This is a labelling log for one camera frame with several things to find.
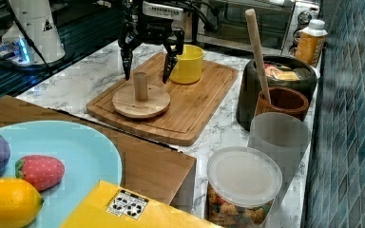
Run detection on stainless toaster oven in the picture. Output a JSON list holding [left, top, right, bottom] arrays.
[[186, 0, 321, 55]]

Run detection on round wooden lid with knob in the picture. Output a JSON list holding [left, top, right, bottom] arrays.
[[112, 72, 171, 119]]

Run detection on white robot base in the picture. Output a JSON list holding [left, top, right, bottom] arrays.
[[2, 0, 66, 67]]

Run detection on wooden pestle stick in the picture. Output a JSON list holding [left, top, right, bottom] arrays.
[[245, 9, 271, 103]]

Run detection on yellow cardboard box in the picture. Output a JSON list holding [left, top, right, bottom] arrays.
[[60, 180, 222, 228]]

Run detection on yellow cup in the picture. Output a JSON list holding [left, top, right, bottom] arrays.
[[170, 45, 203, 85]]

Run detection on dark round canister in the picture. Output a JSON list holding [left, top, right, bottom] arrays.
[[236, 55, 317, 131]]

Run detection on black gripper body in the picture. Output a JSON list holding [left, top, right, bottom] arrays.
[[118, 0, 184, 55]]

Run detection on frosted plastic cup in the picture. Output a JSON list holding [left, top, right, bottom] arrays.
[[247, 112, 311, 212]]

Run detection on wooden box stand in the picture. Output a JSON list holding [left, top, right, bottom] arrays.
[[0, 95, 196, 212]]

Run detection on red plush strawberry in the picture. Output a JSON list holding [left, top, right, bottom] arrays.
[[15, 155, 65, 192]]

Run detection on light blue plate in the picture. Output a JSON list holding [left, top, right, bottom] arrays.
[[0, 121, 123, 228]]

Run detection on snack jar with clear lid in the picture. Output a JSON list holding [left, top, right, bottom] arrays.
[[207, 146, 282, 228]]

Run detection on orange bottle with white cap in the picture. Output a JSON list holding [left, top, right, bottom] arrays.
[[295, 19, 328, 67]]

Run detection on bamboo cutting board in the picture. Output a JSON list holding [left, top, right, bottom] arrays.
[[86, 53, 238, 145]]

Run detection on brown wooden utensil cup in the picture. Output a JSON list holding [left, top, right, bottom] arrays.
[[255, 86, 309, 121]]

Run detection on yellow toy lemon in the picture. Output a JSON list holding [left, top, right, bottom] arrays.
[[0, 178, 44, 228]]

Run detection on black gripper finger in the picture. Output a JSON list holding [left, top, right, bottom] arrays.
[[121, 46, 133, 81], [162, 45, 179, 84]]

